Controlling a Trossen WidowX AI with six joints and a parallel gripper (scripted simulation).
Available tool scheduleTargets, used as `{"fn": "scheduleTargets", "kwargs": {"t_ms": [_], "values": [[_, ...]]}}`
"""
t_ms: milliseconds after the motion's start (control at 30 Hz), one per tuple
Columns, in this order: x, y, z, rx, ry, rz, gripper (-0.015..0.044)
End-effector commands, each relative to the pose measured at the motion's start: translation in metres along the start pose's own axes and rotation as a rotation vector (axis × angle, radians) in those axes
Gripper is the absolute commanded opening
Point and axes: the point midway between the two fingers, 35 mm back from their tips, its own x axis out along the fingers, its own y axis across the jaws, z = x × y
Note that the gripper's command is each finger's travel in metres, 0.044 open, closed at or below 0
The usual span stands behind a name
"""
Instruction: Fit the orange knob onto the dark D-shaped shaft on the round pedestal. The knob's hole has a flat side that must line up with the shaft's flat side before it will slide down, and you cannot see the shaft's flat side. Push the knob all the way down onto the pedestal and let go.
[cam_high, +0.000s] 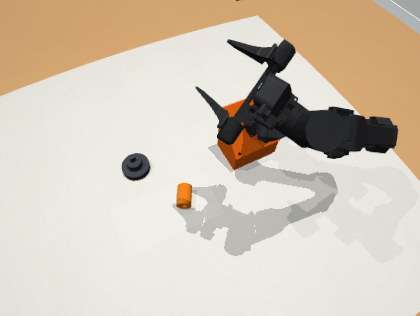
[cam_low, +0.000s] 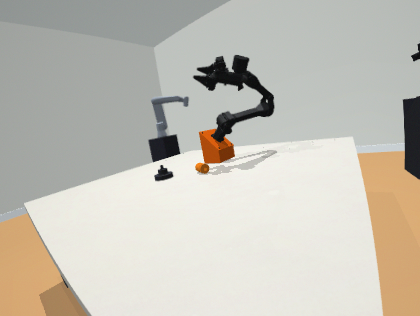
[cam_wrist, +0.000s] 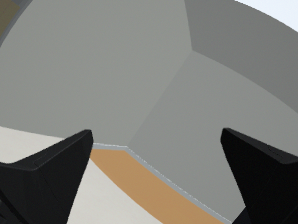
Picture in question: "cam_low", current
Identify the orange tapered knob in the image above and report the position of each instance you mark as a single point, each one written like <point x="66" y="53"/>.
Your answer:
<point x="201" y="167"/>

